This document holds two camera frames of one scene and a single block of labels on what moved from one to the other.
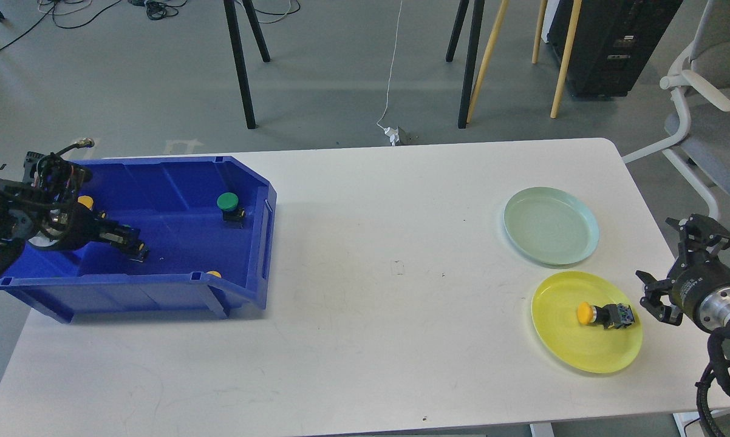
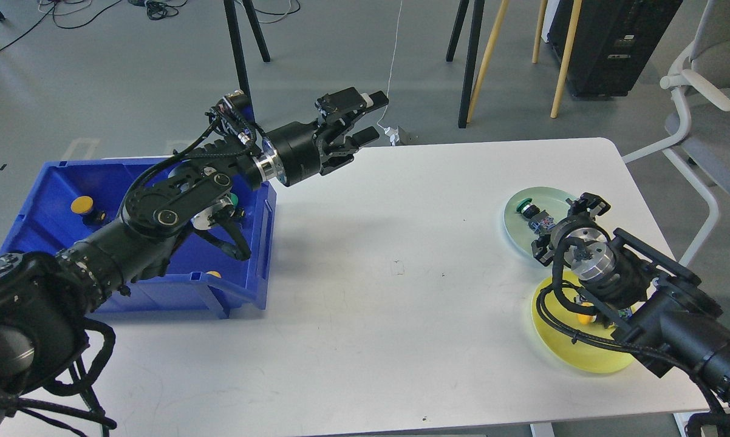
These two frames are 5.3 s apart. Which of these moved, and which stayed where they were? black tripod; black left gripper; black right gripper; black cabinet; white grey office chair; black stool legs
Moved: black right gripper; black left gripper
Stayed: black stool legs; black cabinet; white grey office chair; black tripod
